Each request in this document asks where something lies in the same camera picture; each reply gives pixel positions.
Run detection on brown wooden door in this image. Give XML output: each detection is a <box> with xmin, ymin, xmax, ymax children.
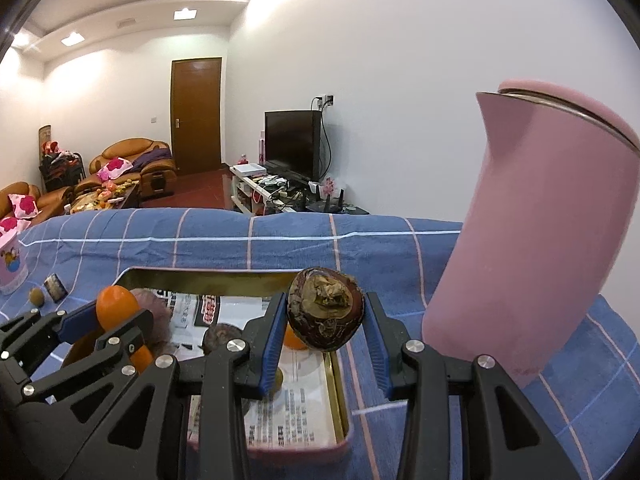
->
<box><xmin>170</xmin><ymin>57</ymin><xmax>223</xmax><ymax>176</ymax></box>

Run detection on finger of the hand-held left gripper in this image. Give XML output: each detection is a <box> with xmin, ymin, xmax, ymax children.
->
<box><xmin>0</xmin><ymin>301</ymin><xmax>99</xmax><ymax>377</ymax></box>
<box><xmin>20</xmin><ymin>308</ymin><xmax>154</xmax><ymax>432</ymax></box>

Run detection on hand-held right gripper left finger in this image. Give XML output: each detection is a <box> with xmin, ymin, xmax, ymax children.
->
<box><xmin>62</xmin><ymin>293</ymin><xmax>290</xmax><ymax>480</ymax></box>

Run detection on wooden coffee table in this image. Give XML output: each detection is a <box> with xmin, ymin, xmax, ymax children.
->
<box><xmin>70</xmin><ymin>182</ymin><xmax>141</xmax><ymax>216</ymax></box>

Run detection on large purple passion fruit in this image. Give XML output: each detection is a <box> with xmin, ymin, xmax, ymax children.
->
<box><xmin>131</xmin><ymin>287</ymin><xmax>173</xmax><ymax>356</ymax></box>

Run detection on black router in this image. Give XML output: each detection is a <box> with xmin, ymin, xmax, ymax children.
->
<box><xmin>305</xmin><ymin>182</ymin><xmax>346</xmax><ymax>213</ymax></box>

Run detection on pink kettle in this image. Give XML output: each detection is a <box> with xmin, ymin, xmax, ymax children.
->
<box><xmin>421</xmin><ymin>79</ymin><xmax>640</xmax><ymax>390</ymax></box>

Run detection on pink printed cup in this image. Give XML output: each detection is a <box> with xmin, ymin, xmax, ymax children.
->
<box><xmin>0</xmin><ymin>234</ymin><xmax>28</xmax><ymax>295</ymax></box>

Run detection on dark clothes rack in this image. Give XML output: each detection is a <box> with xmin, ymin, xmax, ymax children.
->
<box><xmin>39</xmin><ymin>125</ymin><xmax>86</xmax><ymax>193</ymax></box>

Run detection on orange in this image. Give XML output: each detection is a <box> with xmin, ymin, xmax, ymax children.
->
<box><xmin>282</xmin><ymin>322</ymin><xmax>308</xmax><ymax>351</ymax></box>
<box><xmin>95</xmin><ymin>285</ymin><xmax>141</xmax><ymax>331</ymax></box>
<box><xmin>62</xmin><ymin>332</ymin><xmax>156</xmax><ymax>376</ymax></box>

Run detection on pink floral cushion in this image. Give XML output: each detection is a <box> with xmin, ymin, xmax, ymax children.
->
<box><xmin>96</xmin><ymin>156</ymin><xmax>135</xmax><ymax>182</ymax></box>
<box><xmin>7</xmin><ymin>192</ymin><xmax>41</xmax><ymax>218</ymax></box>
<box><xmin>0</xmin><ymin>217</ymin><xmax>32</xmax><ymax>238</ymax></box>

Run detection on purple throw cloth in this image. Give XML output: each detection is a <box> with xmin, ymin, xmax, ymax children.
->
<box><xmin>131</xmin><ymin>146</ymin><xmax>173</xmax><ymax>171</ymax></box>

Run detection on newspaper tray liner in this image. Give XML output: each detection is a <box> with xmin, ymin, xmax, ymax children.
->
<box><xmin>140</xmin><ymin>287</ymin><xmax>338</xmax><ymax>453</ymax></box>

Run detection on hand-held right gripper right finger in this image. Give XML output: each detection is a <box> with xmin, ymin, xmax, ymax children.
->
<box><xmin>363</xmin><ymin>291</ymin><xmax>584</xmax><ymax>480</ymax></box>

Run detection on black television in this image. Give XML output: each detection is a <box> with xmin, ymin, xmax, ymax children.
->
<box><xmin>264</xmin><ymin>110</ymin><xmax>323</xmax><ymax>181</ymax></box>

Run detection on dark brown wrinkled fruit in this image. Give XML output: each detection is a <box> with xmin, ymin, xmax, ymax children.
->
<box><xmin>287</xmin><ymin>267</ymin><xmax>365</xmax><ymax>351</ymax></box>

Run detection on white television stand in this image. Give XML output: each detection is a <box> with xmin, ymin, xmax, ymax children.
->
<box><xmin>229</xmin><ymin>162</ymin><xmax>321</xmax><ymax>217</ymax></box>

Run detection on pink tin tray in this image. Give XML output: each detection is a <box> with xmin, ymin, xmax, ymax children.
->
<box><xmin>62</xmin><ymin>266</ymin><xmax>355</xmax><ymax>466</ymax></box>

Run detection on brown leather sofa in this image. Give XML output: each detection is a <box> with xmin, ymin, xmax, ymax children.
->
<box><xmin>0</xmin><ymin>181</ymin><xmax>76</xmax><ymax>221</ymax></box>
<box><xmin>75</xmin><ymin>137</ymin><xmax>177</xmax><ymax>201</ymax></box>

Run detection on dark round fruit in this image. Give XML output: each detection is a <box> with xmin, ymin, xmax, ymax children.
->
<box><xmin>202</xmin><ymin>324</ymin><xmax>246</xmax><ymax>356</ymax></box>

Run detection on blue plaid blanket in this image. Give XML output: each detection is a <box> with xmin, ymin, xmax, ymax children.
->
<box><xmin>0</xmin><ymin>207</ymin><xmax>640</xmax><ymax>480</ymax></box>

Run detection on small dark packet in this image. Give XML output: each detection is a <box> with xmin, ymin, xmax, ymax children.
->
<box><xmin>44</xmin><ymin>274</ymin><xmax>68</xmax><ymax>302</ymax></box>

